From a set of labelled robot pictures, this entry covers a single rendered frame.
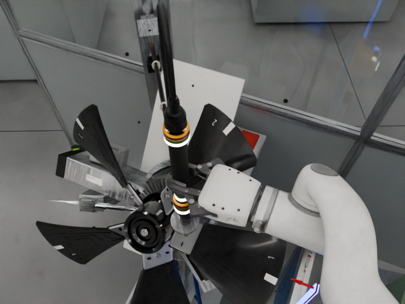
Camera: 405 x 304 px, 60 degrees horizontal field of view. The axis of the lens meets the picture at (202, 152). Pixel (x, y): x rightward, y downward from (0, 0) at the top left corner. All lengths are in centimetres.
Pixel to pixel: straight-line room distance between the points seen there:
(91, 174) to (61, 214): 132
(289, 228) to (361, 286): 16
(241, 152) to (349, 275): 38
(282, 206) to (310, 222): 5
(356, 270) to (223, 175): 28
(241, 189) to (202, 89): 49
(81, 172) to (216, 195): 63
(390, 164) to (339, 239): 109
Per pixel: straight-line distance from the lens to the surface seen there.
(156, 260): 103
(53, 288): 230
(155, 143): 116
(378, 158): 160
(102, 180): 115
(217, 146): 85
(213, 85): 107
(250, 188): 66
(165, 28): 46
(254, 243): 96
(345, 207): 56
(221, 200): 65
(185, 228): 86
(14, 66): 323
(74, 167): 120
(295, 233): 64
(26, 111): 312
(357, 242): 56
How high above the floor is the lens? 207
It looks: 55 degrees down
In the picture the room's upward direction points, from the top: straight up
